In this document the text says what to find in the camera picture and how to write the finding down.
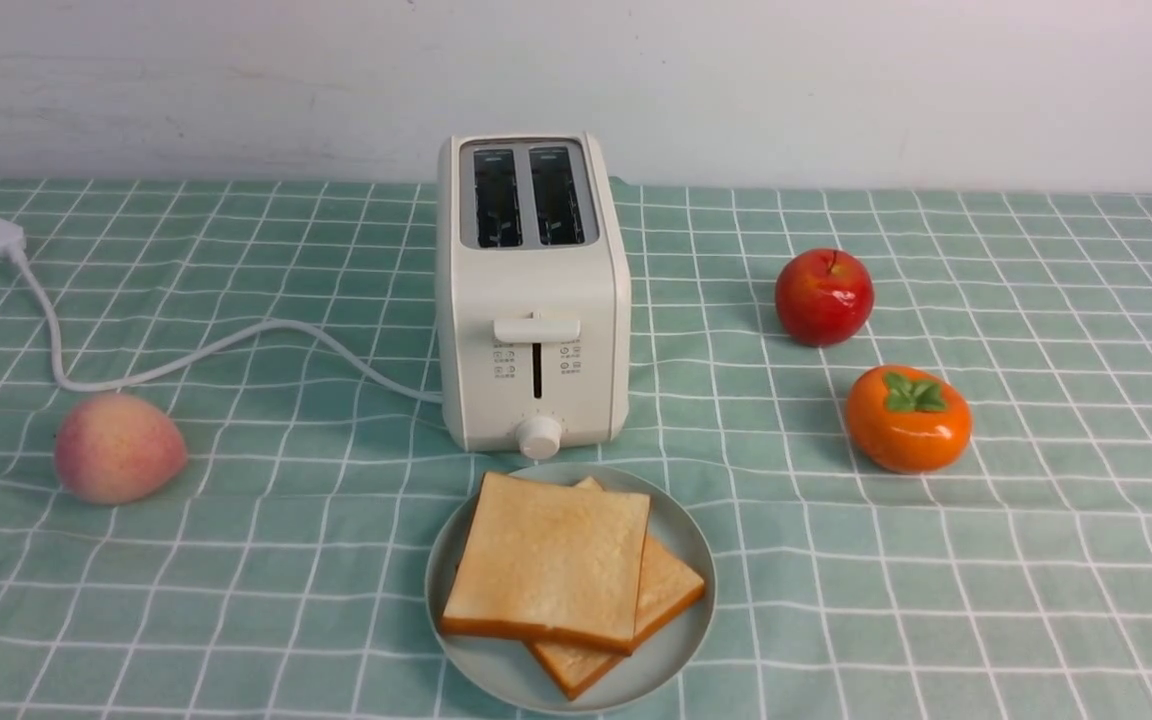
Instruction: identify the red apple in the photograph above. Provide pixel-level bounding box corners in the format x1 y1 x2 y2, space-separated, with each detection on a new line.
774 247 876 347

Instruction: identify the green checkered tablecloth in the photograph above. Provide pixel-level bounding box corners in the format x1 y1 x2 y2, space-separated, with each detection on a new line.
0 179 1152 719

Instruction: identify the orange persimmon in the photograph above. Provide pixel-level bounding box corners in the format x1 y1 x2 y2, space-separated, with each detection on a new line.
844 365 973 475

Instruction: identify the pink peach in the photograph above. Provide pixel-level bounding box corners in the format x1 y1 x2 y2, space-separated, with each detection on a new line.
52 393 188 505

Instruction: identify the white toaster power cable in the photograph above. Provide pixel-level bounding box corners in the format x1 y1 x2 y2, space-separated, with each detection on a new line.
0 218 445 406

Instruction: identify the white toaster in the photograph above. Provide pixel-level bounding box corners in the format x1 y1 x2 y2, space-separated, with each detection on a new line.
434 132 634 461

